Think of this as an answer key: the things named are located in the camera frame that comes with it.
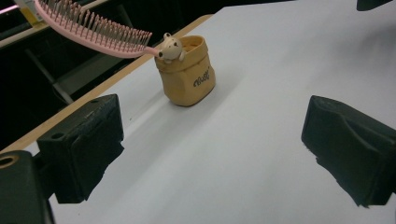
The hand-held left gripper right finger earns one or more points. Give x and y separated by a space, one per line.
351 149

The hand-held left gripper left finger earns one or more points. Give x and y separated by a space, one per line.
81 149

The pink hairbrush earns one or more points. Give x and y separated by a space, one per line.
102 47

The tan holder with mouse figure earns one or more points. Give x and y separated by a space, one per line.
186 84

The wooden table board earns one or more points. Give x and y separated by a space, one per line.
93 92

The grey metal table frame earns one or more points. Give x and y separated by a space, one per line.
84 73

